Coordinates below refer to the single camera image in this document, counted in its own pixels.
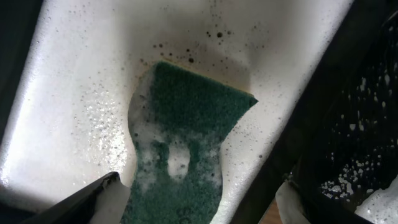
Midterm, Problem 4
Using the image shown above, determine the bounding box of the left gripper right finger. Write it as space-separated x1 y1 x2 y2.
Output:
275 181 310 224

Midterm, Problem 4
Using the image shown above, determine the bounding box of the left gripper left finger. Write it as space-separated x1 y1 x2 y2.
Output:
22 172 131 224

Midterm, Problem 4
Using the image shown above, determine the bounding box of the green yellow sponge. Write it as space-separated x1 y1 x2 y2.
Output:
121 62 257 223

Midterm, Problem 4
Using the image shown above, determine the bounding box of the black round tray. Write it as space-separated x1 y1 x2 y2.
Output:
294 16 397 223

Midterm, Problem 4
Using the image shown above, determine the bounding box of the black rectangular sponge tray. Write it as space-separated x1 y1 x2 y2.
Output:
1 0 397 223

